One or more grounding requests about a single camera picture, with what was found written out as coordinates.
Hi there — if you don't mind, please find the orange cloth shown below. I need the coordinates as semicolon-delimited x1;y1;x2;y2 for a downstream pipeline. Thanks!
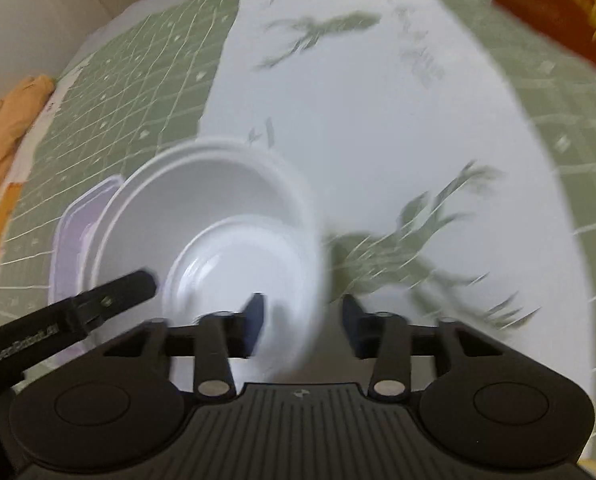
0;75;55;226

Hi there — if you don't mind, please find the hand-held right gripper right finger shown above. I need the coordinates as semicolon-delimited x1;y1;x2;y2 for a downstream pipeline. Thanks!
342;294;503;401

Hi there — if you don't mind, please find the white plastic bowl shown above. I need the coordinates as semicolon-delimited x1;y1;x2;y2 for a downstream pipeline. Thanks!
85;135;329;391

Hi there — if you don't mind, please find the cartoon print white sheet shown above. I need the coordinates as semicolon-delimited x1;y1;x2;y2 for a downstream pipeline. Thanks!
0;85;59;321

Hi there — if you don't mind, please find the lilac plastic tray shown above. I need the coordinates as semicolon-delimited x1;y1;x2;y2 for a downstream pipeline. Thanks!
48;175;124;361

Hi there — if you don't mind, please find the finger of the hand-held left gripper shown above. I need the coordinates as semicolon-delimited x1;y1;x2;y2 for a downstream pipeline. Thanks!
75;270;159;333

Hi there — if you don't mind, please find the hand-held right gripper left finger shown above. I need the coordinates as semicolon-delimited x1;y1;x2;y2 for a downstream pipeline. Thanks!
103;292;267;400

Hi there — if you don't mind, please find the red snack bag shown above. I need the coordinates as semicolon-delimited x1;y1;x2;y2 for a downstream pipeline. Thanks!
492;0;596;78

